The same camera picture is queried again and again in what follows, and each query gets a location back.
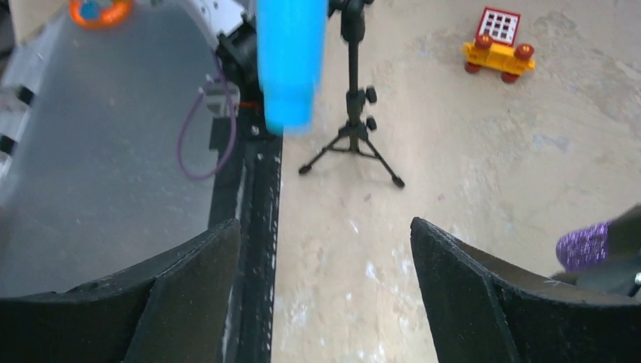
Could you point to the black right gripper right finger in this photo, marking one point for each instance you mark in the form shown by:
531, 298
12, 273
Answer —
483, 309

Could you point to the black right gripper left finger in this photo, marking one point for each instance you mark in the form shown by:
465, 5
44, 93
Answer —
169, 308

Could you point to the black round-base stand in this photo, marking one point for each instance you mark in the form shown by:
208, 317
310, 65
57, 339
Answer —
616, 255

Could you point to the black tripod mic stand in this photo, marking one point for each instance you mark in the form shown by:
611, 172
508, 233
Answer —
353, 137

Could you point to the blue plastic microphone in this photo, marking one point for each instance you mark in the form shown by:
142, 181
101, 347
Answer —
290, 46

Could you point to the purple glitter microphone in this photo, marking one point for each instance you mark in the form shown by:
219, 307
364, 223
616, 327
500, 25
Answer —
583, 248

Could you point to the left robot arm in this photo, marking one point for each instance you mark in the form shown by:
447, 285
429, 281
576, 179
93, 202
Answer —
229, 27

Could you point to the red yellow toy block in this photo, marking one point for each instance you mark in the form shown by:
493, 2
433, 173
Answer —
494, 46

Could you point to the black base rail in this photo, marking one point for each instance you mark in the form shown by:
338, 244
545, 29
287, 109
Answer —
248, 189

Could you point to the orange ring object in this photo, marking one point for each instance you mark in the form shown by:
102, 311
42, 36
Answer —
100, 14

